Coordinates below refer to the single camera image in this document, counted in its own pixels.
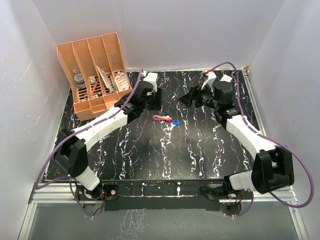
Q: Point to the orange perforated file organizer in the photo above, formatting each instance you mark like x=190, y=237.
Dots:
x=84, y=56

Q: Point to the white packaged card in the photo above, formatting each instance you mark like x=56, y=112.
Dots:
x=107, y=79

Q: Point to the small white beige box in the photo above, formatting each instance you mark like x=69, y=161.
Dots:
x=92, y=79

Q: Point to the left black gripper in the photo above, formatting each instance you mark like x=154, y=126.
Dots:
x=157, y=102

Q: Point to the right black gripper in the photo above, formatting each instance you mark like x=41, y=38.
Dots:
x=193, y=94

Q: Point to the white red small box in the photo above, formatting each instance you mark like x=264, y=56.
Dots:
x=226, y=78

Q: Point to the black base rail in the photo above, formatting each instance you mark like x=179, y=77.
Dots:
x=208, y=194

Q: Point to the grey round canister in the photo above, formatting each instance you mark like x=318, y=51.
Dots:
x=79, y=80

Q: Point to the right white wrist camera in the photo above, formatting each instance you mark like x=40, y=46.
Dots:
x=208, y=78

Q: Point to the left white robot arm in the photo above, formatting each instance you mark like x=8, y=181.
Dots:
x=73, y=145

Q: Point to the blue key tag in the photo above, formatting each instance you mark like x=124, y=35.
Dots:
x=176, y=123

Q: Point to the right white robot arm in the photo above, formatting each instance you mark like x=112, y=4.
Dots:
x=273, y=165

